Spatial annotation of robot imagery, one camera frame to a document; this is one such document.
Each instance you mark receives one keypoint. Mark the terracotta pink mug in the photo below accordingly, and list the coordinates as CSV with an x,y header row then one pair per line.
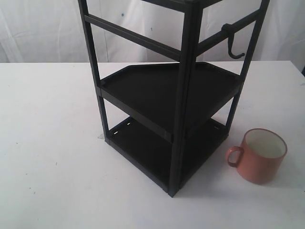
x,y
259,156

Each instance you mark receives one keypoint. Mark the black three-tier shelf rack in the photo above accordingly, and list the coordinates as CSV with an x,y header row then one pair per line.
x,y
168,118

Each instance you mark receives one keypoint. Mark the black metal hook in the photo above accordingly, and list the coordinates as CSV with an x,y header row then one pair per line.
x,y
229,30

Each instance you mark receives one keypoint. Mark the white backdrop curtain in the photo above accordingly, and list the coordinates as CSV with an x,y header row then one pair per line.
x,y
51,31

